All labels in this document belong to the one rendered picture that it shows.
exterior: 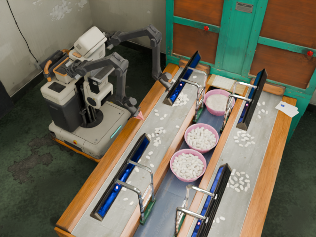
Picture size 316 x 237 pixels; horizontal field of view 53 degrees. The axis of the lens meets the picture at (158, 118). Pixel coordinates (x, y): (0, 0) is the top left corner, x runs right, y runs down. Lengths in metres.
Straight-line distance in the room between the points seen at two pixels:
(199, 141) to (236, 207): 0.58
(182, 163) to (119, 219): 0.62
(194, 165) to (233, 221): 0.48
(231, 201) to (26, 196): 1.97
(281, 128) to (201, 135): 0.65
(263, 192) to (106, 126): 1.68
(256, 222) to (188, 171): 0.57
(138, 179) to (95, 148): 0.90
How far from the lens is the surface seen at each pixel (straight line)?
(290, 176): 3.43
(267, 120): 2.78
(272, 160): 2.51
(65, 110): 3.02
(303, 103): 3.04
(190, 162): 2.40
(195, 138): 2.56
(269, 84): 2.92
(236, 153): 2.50
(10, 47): 3.95
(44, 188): 3.34
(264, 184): 2.38
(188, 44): 2.97
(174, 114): 2.69
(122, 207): 2.24
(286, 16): 2.60
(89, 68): 2.35
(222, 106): 2.82
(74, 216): 2.25
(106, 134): 3.20
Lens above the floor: 2.75
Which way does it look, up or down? 49 degrees down
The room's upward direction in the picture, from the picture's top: 2 degrees counter-clockwise
